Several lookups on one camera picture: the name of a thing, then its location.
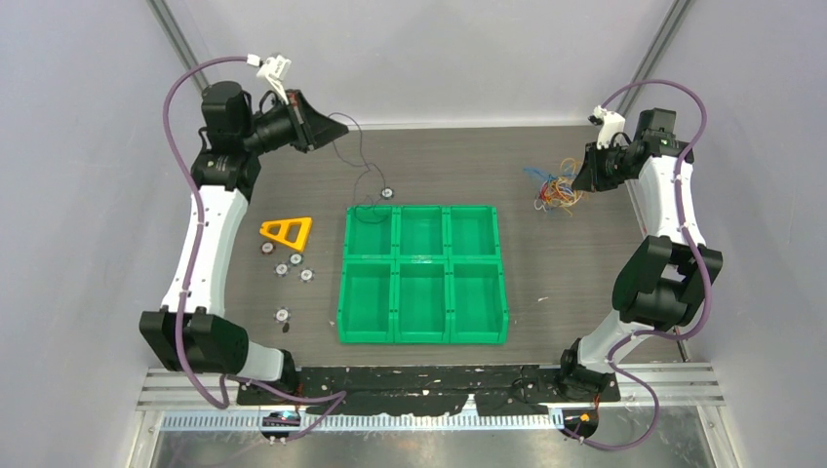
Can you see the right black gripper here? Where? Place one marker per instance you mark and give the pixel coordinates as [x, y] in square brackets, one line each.
[590, 178]

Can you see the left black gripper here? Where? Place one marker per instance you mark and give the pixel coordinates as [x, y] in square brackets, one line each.
[311, 129]

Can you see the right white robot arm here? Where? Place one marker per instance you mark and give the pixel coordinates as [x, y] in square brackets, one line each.
[665, 281]

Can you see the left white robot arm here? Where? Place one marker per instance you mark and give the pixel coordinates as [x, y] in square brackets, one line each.
[190, 322]

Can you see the yellow triangular plastic piece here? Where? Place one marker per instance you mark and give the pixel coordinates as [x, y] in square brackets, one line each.
[292, 233]

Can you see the red poker chip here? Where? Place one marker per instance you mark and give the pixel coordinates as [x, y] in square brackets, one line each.
[267, 248]

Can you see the poker chip left middle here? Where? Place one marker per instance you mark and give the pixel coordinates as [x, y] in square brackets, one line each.
[281, 269]

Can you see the poker chip right middle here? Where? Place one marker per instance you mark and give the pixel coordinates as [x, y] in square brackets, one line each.
[306, 275]

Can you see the green six-compartment bin tray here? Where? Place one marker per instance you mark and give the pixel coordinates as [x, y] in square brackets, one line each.
[422, 274]

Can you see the poker chip lowest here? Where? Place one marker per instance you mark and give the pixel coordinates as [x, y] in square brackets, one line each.
[282, 315]

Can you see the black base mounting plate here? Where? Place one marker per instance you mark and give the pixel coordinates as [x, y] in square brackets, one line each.
[495, 390]

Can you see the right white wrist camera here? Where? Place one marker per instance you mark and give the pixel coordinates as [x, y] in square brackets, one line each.
[609, 123]

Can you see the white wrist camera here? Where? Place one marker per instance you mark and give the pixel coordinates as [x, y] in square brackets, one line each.
[609, 123]
[273, 70]

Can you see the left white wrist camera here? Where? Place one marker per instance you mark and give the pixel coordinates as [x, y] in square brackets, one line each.
[273, 70]

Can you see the aluminium front rail frame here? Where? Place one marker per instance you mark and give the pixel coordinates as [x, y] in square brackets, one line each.
[651, 415]

